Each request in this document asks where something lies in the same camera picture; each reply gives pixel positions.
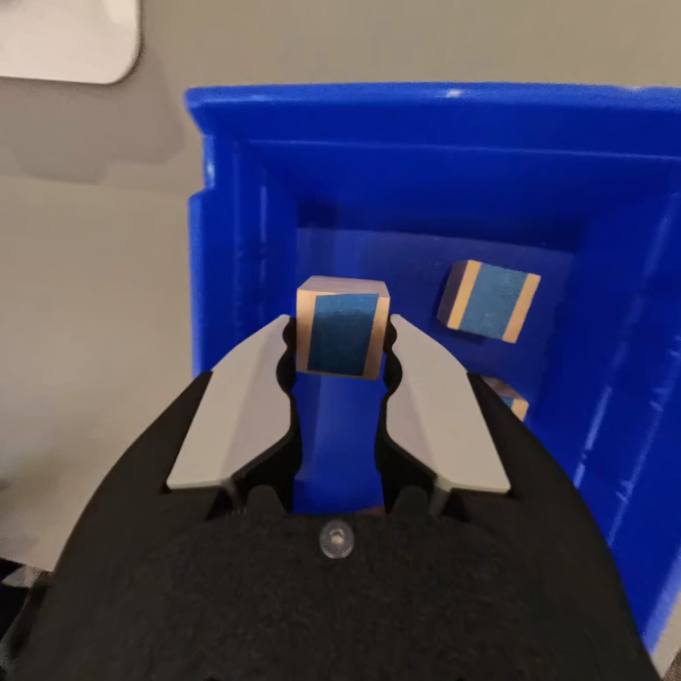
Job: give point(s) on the blue plastic bin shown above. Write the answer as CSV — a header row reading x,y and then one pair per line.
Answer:
x,y
425,175

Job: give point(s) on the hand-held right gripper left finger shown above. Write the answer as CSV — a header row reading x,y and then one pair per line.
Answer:
x,y
239,415

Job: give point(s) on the wooden cube with blue stripe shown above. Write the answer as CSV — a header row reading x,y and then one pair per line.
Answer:
x,y
340,332
513,401
492,300

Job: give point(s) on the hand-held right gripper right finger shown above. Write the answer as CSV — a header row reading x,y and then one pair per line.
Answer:
x,y
441,420

